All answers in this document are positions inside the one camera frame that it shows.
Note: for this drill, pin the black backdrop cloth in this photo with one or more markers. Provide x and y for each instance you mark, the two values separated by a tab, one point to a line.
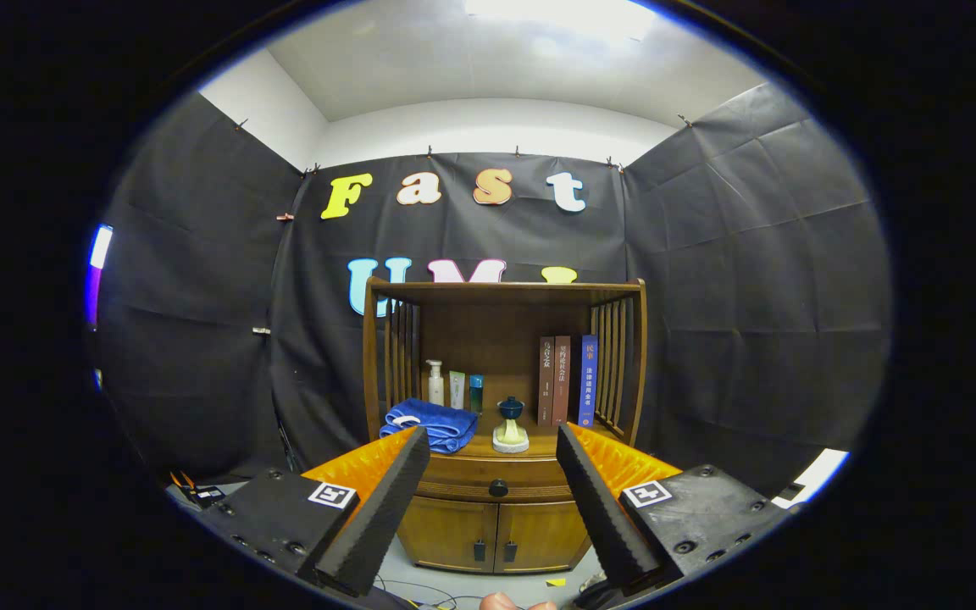
751	280

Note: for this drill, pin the wooden cabinet door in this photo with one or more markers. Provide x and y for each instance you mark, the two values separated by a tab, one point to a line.
446	534
543	535

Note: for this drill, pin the white and green tube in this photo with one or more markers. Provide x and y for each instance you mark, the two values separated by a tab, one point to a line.
457	391

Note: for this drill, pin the teal bottle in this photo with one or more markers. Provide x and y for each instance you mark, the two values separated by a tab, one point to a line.
476	395

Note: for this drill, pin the brown wooden cabinet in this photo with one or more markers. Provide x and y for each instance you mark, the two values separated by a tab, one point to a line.
496	313

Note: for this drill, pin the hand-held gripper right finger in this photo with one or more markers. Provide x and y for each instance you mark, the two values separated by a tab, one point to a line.
598	504

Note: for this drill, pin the brown book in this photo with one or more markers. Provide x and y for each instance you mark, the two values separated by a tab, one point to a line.
546	381
562	381

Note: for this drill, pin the blue book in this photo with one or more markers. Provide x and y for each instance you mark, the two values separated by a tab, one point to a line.
589	381

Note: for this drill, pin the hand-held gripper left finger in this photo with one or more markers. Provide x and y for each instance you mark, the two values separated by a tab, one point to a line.
382	508

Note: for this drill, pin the green and white sponge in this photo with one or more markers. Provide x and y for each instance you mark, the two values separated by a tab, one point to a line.
511	437

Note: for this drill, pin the folded blue towel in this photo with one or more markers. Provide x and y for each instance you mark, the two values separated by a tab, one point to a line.
433	421

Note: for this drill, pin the wooden drawer with black knob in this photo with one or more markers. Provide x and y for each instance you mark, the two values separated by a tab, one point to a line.
488	481

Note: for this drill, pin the white pump bottle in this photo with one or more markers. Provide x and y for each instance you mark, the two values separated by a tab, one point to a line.
436	388

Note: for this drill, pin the dark blue lidded cup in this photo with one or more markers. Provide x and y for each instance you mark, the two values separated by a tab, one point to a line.
511	408

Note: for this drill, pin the wooden countertop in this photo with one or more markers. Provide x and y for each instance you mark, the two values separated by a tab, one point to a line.
551	440

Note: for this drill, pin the white board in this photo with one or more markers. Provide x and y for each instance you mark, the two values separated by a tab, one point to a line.
814	476

